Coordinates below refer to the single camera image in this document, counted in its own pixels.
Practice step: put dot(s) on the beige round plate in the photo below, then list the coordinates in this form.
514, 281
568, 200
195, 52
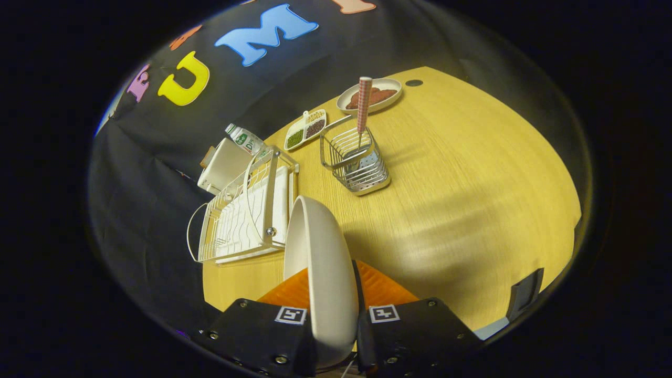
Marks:
328, 273

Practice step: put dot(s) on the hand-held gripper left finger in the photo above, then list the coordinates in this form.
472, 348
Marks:
252, 336

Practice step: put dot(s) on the white bottle with green label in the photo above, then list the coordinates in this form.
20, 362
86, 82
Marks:
247, 140

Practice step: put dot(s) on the white toaster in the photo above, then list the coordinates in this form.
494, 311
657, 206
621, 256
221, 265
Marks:
223, 165

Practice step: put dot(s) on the white plate with meat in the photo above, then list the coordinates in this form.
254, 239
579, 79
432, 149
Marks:
388, 82

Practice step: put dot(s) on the brown bread slice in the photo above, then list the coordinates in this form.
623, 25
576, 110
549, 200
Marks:
208, 156

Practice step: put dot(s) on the dark rectangular panel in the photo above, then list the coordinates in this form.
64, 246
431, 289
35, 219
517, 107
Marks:
525, 294

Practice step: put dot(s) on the black backdrop cloth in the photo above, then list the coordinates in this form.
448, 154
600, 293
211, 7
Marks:
147, 173

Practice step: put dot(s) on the brown meat patty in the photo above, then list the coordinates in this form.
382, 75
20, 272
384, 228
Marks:
352, 101
383, 95

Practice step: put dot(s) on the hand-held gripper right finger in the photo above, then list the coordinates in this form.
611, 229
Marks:
415, 336

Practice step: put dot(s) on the white divided condiment dish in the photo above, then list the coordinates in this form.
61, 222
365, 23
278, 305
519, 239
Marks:
295, 138

